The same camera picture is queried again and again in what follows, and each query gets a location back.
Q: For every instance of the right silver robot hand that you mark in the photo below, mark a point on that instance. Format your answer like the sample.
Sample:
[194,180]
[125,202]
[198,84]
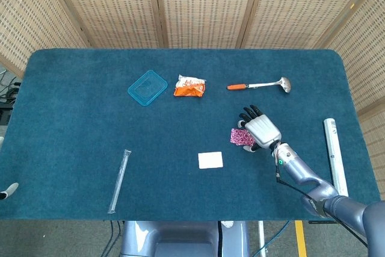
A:
[263,130]

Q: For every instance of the pink patterned packet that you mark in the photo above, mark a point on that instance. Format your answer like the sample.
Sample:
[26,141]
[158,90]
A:
[239,136]

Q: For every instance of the white card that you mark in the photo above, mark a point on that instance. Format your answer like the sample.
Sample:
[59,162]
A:
[210,160]

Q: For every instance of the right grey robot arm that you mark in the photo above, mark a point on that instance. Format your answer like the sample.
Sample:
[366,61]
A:
[300,172]

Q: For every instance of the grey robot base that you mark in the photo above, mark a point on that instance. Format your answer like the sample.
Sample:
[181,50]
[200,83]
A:
[180,239]

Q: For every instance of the white rectangular bar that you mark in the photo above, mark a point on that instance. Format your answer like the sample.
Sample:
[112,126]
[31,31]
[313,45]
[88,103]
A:
[334,145]

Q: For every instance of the blue transparent plastic lid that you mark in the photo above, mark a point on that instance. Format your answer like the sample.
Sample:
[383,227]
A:
[147,88]

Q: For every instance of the crumpled orange snack bag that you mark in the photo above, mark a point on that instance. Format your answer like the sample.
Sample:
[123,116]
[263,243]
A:
[189,91]

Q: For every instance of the white pole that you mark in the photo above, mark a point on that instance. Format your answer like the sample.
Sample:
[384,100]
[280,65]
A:
[261,233]

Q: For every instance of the woven bamboo folding screen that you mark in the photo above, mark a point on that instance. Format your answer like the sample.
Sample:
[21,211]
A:
[204,7]

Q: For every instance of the clear wrapped drinking straw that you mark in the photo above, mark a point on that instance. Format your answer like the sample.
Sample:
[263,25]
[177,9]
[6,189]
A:
[120,178]

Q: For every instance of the blue carpet table cover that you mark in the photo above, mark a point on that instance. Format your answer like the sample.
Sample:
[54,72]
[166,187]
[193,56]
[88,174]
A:
[90,133]

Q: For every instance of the black device box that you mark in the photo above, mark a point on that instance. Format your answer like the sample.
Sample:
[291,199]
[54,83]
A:
[4,115]

